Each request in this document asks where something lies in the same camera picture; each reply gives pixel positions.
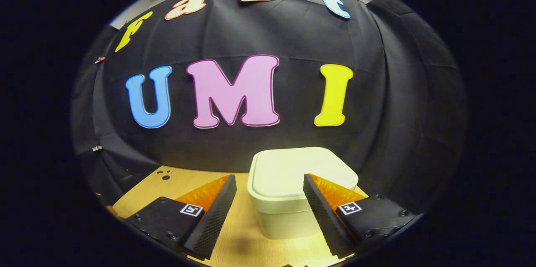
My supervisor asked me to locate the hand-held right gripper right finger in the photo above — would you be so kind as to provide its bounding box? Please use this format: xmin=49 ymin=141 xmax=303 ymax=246
xmin=303 ymin=173 xmax=419 ymax=258

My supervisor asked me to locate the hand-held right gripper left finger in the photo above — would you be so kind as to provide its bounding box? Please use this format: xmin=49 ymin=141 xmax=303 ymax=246
xmin=126 ymin=174 xmax=237 ymax=260

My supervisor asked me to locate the green desktop garbage bin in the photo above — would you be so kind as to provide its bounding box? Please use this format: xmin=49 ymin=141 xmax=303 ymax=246
xmin=247 ymin=147 xmax=359 ymax=240

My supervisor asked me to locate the wooden desktop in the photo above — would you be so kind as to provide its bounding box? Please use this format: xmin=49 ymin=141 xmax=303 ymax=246
xmin=112 ymin=165 xmax=369 ymax=267

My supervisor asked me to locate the black backdrop cloth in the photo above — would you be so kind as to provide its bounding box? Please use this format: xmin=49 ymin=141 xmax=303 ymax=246
xmin=71 ymin=0 xmax=467 ymax=217

